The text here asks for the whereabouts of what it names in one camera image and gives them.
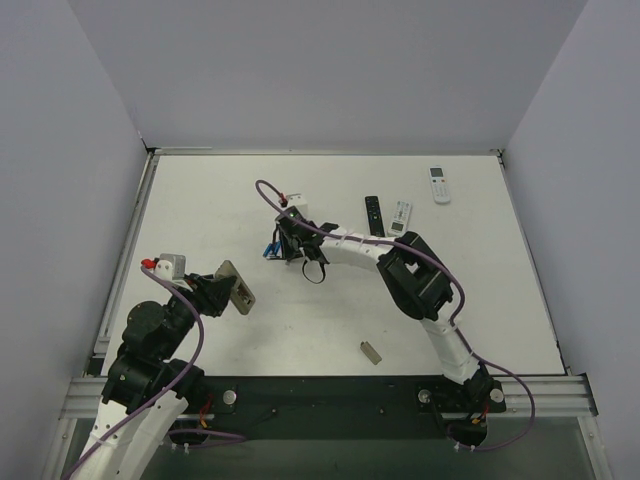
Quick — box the beige white remote control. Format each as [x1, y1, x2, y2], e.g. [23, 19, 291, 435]
[214, 260, 256, 316]

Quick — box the beige battery cover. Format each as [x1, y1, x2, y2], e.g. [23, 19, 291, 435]
[360, 341, 382, 365]

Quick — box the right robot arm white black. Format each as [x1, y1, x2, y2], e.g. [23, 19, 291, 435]
[275, 207, 504, 414]

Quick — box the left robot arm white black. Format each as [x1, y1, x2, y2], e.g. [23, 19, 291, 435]
[63, 270, 240, 479]

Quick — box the black remote control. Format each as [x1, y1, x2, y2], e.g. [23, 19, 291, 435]
[364, 196, 385, 237]

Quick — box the small white remote control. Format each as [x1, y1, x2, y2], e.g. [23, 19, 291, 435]
[387, 201, 412, 237]

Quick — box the white remote with display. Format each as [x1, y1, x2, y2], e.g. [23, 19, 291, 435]
[429, 166, 451, 205]

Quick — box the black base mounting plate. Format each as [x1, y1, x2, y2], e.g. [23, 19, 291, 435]
[178, 375, 506, 440]

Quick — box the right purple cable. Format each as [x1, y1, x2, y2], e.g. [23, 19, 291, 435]
[254, 179, 540, 454]

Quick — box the purple cable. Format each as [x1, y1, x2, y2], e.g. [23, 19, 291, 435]
[254, 179, 540, 454]
[64, 262, 249, 479]

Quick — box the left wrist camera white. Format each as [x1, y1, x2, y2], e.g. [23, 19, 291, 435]
[140, 253, 187, 287]

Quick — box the aluminium frame rail left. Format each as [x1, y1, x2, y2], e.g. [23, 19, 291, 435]
[82, 149, 158, 377]

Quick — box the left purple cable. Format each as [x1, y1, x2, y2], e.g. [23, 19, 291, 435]
[64, 262, 249, 479]

